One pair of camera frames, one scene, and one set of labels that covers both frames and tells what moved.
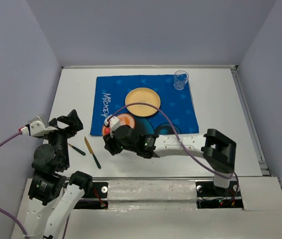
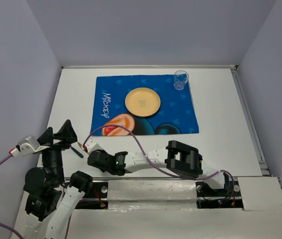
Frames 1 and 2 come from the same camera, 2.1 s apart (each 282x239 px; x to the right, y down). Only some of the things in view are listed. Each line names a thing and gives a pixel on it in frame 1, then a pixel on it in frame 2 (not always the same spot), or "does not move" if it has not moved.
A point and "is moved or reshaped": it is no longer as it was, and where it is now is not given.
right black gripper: x=110 y=143 → x=100 y=151
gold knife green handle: x=91 y=151 is moved or reshaped
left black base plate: x=98 y=190 does not move
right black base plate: x=209 y=196 does not move
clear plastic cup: x=181 y=77 does not move
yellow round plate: x=142 y=95 does not move
